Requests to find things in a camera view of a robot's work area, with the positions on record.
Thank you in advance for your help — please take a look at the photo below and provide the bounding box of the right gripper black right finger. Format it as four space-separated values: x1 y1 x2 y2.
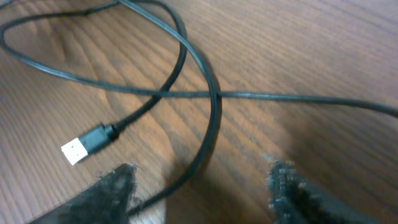
264 155 377 224

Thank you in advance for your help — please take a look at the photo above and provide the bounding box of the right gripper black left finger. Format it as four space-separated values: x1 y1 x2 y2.
30 164 136 224

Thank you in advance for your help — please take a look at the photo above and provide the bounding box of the thin black cable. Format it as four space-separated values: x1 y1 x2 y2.
0 0 398 217

